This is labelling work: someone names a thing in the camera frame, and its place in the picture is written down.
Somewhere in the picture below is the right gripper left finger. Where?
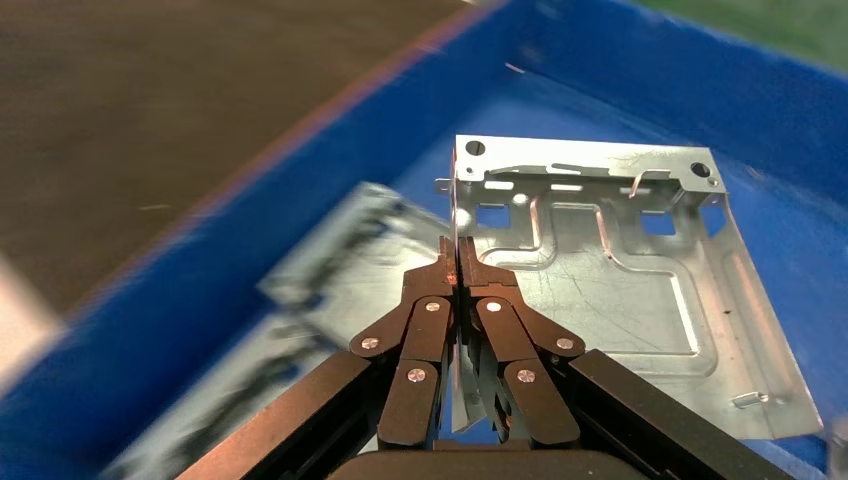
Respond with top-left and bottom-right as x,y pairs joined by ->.
175,236 -> 460,480

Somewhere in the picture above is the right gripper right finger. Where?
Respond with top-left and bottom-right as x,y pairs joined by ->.
458,235 -> 796,480

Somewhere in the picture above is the stamped sheet metal bracket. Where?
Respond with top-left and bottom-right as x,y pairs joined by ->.
256,182 -> 458,333
99,311 -> 412,480
435,134 -> 825,442

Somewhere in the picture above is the blue corrugated plastic box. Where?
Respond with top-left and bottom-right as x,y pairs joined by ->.
0,0 -> 848,480

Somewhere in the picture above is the large black conveyor mat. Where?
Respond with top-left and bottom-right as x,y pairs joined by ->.
0,0 -> 492,319

